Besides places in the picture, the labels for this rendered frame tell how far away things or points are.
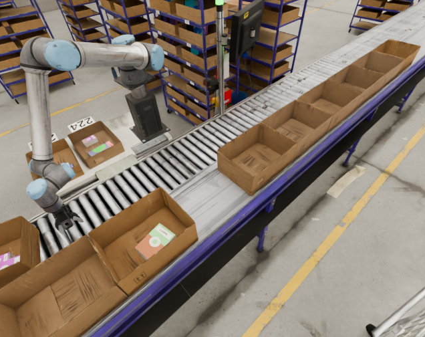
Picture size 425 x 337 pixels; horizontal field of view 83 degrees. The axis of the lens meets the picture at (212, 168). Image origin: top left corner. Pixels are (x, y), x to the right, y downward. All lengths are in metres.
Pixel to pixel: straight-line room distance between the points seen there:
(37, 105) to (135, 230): 0.75
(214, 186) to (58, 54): 0.97
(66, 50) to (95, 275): 0.99
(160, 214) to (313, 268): 1.39
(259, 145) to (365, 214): 1.40
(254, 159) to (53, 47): 1.18
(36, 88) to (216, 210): 1.04
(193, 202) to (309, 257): 1.25
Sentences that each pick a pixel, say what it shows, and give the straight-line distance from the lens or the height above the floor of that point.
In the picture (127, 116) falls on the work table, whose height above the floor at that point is 0.75.
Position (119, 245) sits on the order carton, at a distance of 1.34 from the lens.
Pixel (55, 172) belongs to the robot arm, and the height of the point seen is 1.16.
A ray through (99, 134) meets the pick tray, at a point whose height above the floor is 0.76.
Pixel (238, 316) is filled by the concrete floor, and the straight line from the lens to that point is 2.04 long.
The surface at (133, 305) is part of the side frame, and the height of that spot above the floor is 0.91.
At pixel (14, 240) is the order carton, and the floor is 0.76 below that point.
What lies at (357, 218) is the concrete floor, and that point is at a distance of 2.65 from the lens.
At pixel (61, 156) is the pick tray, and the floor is 0.76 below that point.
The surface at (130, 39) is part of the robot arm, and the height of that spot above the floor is 1.48.
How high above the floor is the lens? 2.00
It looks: 47 degrees down
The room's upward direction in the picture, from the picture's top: 4 degrees counter-clockwise
